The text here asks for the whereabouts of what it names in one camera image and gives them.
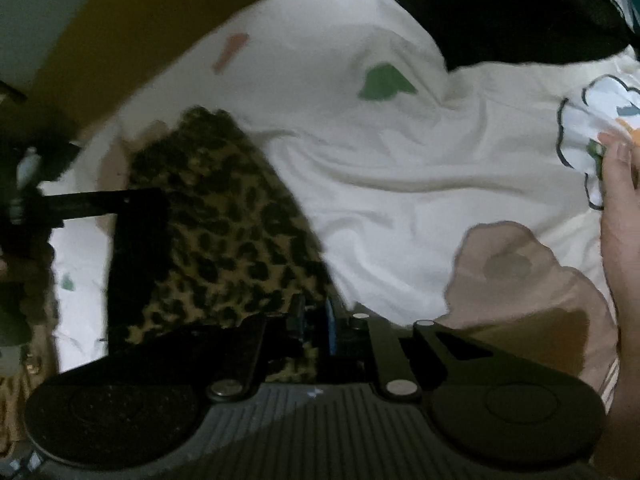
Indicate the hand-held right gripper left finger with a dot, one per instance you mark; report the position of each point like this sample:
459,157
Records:
297,320

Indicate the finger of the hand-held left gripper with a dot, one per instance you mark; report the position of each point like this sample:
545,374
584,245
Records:
100,202

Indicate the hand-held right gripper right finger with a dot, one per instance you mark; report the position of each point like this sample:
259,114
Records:
331,327

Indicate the leopard print garment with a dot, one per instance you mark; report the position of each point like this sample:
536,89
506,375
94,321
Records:
225,220

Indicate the bear print blanket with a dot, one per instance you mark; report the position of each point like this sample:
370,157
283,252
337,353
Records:
400,160

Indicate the flattened cardboard box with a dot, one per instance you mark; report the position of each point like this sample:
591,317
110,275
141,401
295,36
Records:
150,25

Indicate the black garment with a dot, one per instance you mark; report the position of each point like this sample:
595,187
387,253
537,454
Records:
500,10

